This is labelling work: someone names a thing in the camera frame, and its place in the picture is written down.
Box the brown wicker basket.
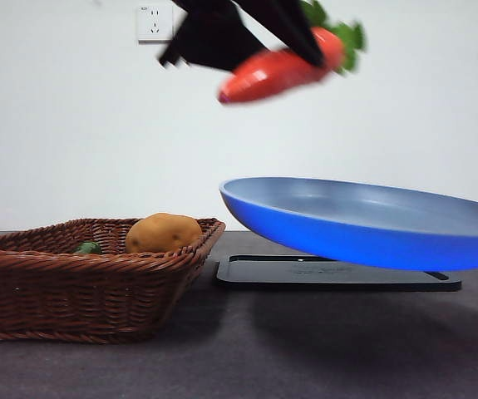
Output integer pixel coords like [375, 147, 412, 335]
[0, 217, 227, 346]

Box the black flat tray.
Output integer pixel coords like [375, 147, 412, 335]
[215, 254, 463, 293]

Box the white wall socket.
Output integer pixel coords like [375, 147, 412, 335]
[137, 4, 181, 45]

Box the yellow-brown potato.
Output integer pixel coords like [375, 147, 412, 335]
[125, 212, 204, 254]

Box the orange carrot with green leaves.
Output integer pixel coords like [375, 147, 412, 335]
[216, 0, 367, 105]

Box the blue round plate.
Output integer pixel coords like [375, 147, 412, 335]
[218, 176, 478, 273]

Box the green vegetable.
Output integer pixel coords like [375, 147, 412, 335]
[71, 241, 103, 255]

